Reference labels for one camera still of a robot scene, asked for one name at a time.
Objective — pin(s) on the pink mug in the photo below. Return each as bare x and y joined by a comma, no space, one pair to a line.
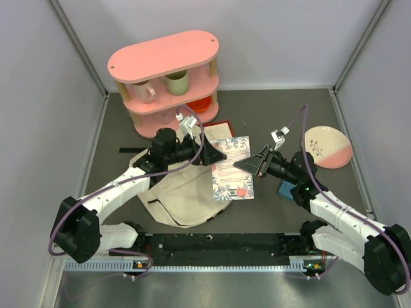
145,91

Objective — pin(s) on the cream canvas backpack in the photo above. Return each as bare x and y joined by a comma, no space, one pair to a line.
183,199

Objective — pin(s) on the red-bordered white book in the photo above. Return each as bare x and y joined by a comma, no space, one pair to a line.
218,130

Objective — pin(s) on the pink three-tier shelf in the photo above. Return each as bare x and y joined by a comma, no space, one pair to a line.
193,50

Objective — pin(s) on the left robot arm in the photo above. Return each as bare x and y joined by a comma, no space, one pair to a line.
78,229

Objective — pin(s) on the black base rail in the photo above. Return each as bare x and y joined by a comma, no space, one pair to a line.
264,249

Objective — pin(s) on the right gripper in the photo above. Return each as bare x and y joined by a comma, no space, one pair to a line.
258,165

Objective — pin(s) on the floral white book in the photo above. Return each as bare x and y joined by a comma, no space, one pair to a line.
230,183

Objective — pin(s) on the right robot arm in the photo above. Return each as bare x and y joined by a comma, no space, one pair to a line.
380,252

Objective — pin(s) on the green mug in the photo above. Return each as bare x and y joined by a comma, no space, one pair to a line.
177,83

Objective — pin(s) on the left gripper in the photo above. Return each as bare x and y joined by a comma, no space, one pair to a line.
209,155

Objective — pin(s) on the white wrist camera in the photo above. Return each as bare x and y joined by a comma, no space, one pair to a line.
278,137
186,124

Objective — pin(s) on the clear glass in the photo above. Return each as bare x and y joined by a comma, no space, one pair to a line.
164,117

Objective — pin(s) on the orange bowl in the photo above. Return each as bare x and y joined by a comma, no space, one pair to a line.
200,105

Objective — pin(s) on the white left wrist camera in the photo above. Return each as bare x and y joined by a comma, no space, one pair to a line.
186,124

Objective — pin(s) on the grey cable duct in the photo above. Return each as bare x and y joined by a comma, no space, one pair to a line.
135,264

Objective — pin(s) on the cream and pink plate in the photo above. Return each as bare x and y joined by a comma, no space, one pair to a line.
330,148

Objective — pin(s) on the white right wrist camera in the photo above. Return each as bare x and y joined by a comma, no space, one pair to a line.
278,137

